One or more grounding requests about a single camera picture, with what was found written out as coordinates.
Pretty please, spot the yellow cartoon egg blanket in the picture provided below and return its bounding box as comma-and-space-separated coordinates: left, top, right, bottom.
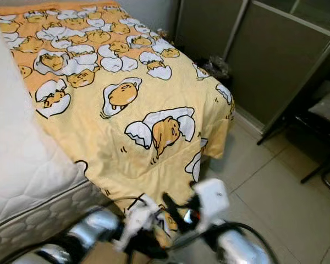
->
0, 1, 237, 233

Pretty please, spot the black plastic bag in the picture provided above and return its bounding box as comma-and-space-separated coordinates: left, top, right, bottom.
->
197, 54, 232, 81

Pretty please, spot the black metal chair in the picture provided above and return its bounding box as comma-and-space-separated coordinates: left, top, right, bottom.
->
257, 27, 330, 200

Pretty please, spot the dark sliding door wardrobe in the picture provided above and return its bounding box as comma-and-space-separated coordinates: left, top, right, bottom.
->
173, 0, 330, 128

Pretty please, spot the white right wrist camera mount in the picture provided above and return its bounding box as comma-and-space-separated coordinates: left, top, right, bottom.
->
192, 177, 231, 235

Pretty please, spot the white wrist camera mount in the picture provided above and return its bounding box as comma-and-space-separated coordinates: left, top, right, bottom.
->
192, 177, 231, 235
120, 193, 161, 246

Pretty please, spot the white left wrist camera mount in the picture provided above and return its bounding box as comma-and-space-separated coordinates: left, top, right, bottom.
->
120, 193, 161, 246

